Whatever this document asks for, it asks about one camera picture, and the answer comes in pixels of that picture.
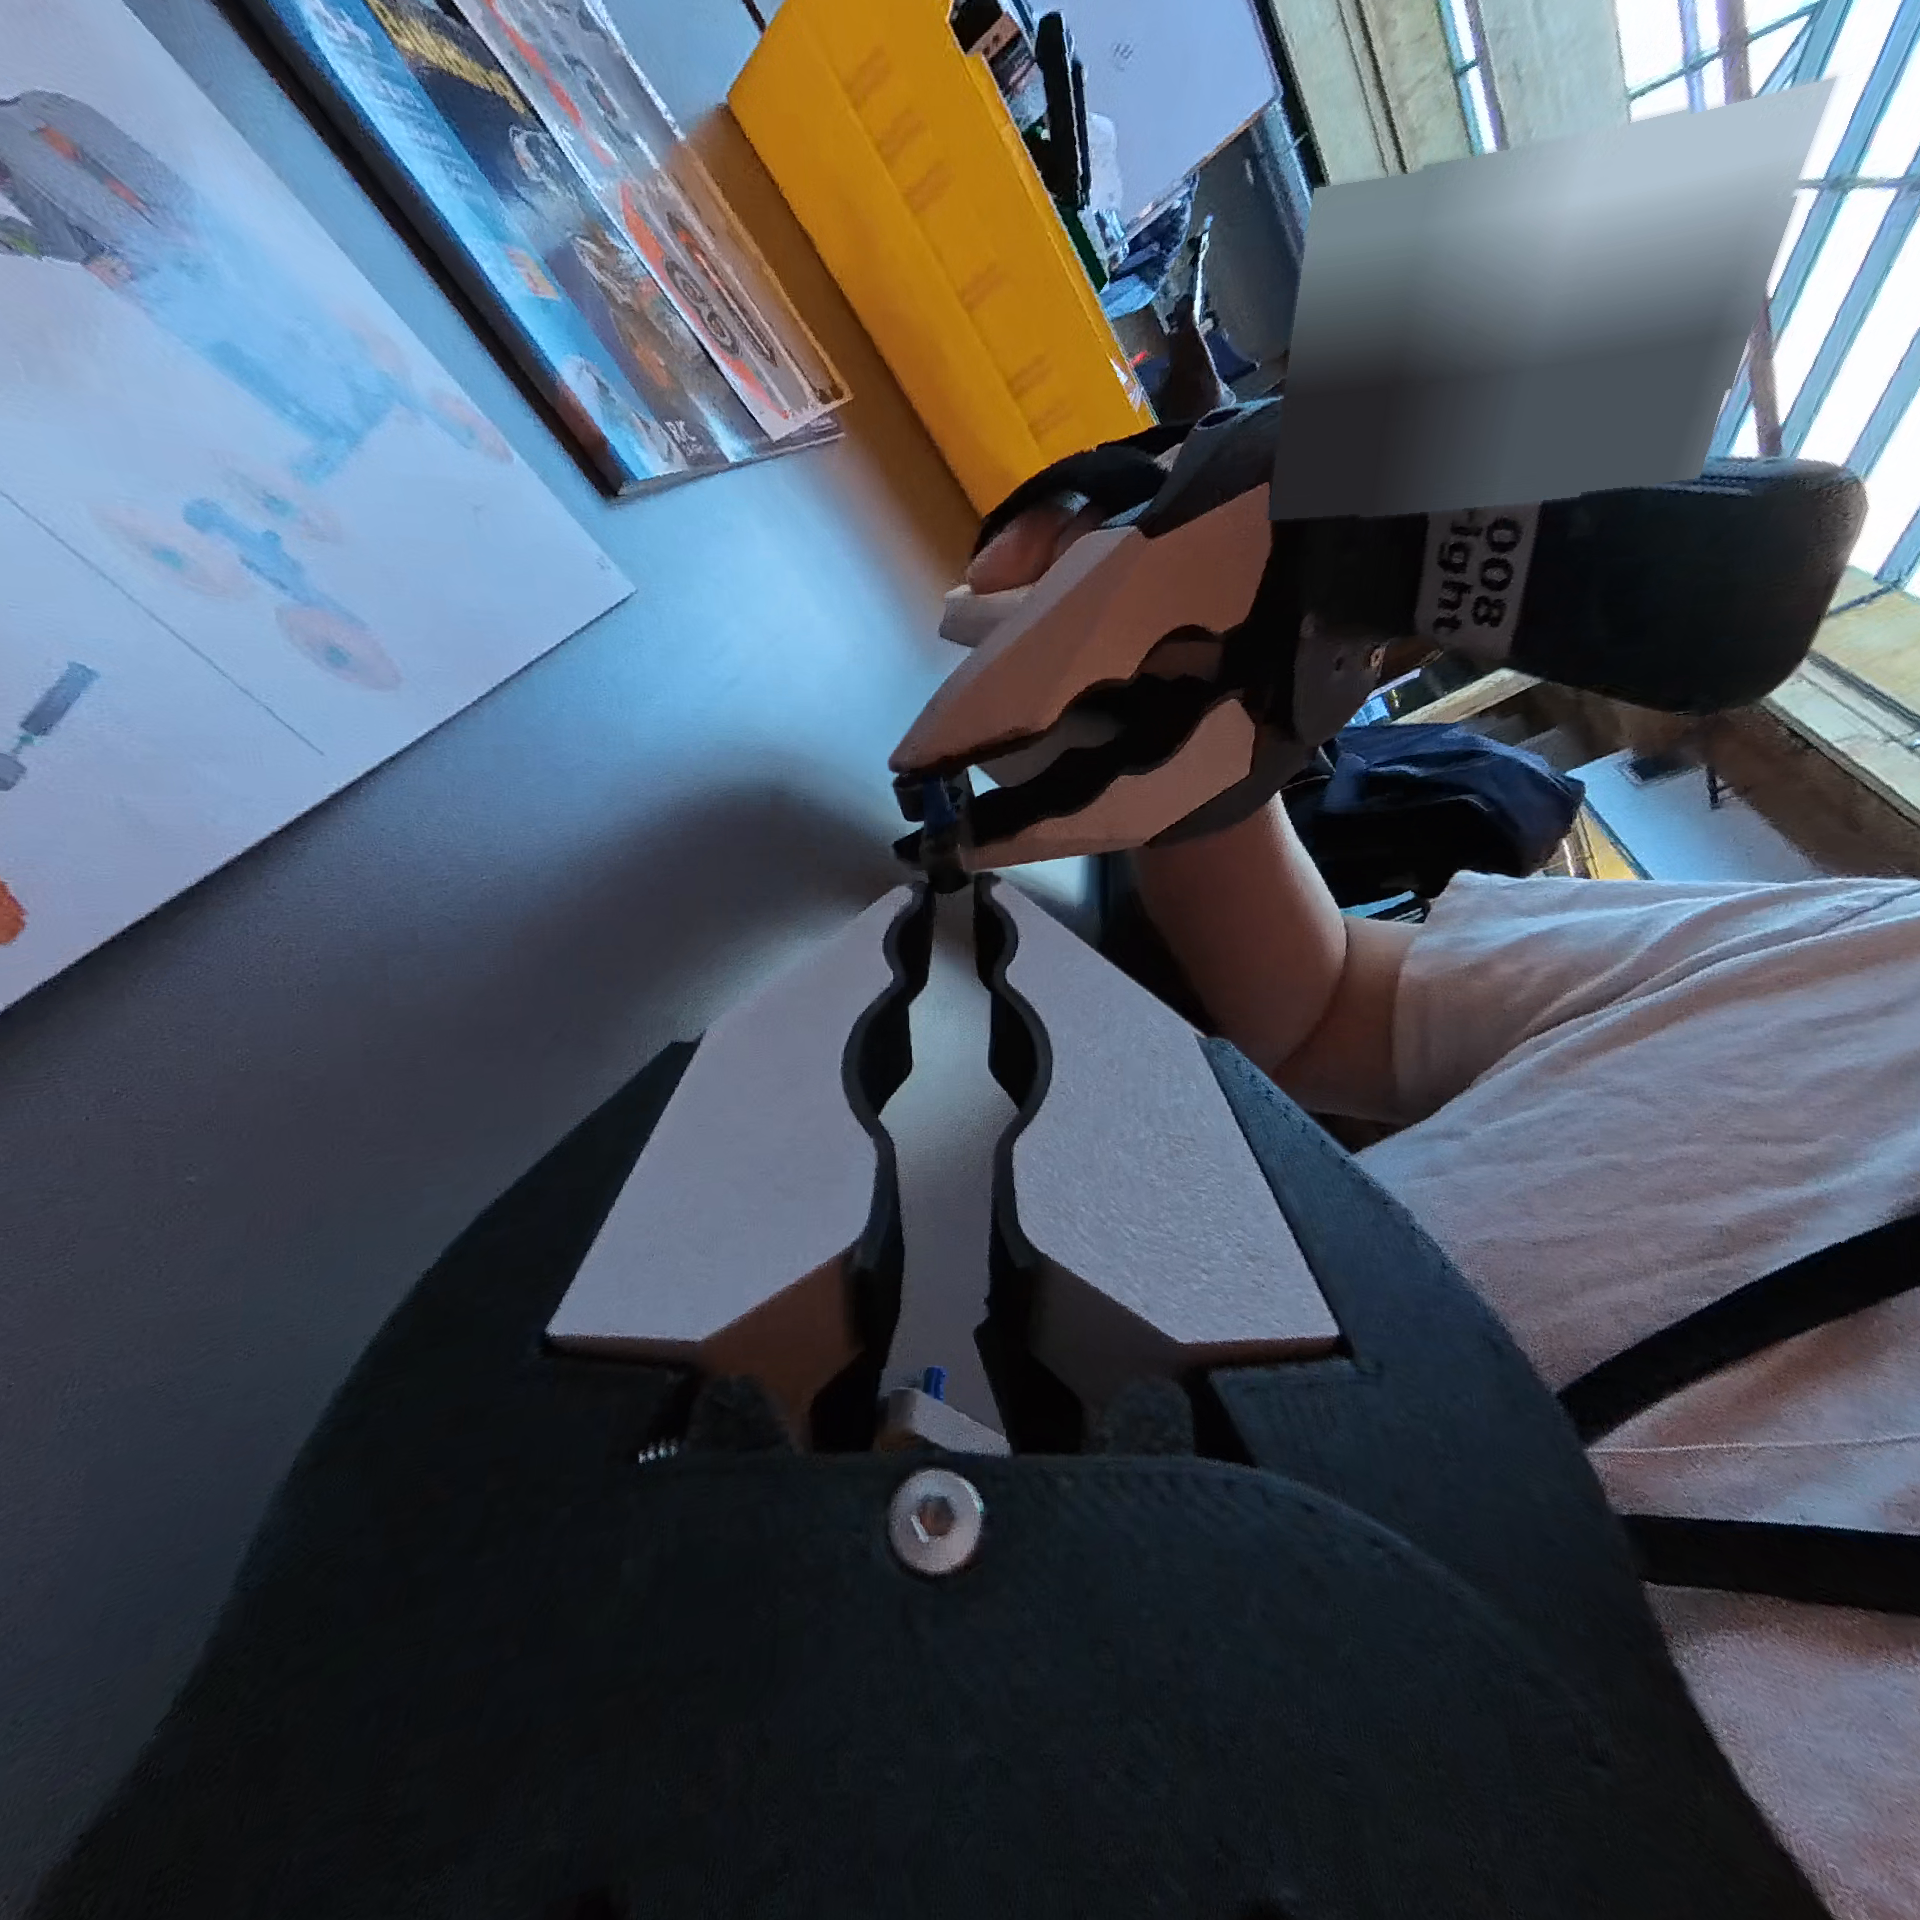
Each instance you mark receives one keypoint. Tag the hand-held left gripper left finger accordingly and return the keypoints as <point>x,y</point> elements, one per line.
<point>735,1184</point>

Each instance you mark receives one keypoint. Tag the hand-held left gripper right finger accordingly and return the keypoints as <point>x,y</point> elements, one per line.
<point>1170,1184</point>

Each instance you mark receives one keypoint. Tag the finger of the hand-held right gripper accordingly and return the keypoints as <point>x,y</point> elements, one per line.
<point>1108,616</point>
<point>1154,780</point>

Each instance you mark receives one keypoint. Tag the grey toy beam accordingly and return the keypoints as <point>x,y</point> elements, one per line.
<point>931,1418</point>

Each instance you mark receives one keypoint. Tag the person's right hand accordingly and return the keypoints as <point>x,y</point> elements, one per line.
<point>1027,542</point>

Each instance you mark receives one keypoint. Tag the window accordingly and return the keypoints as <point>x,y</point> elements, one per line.
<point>1862,270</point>

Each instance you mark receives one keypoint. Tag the yellow storage bin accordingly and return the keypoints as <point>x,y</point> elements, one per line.
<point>931,224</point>

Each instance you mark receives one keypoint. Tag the person in white shirt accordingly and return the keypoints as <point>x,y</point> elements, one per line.
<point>1650,1079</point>

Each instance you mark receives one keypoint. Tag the sticker sheet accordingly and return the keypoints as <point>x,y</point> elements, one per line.
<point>705,255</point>

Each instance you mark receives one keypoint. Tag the white panel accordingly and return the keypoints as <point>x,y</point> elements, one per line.
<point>1184,76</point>

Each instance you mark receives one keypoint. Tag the blue closed booklet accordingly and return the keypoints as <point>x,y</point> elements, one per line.
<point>495,224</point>

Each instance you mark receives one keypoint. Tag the open instruction booklet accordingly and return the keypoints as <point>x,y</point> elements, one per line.
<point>225,524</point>

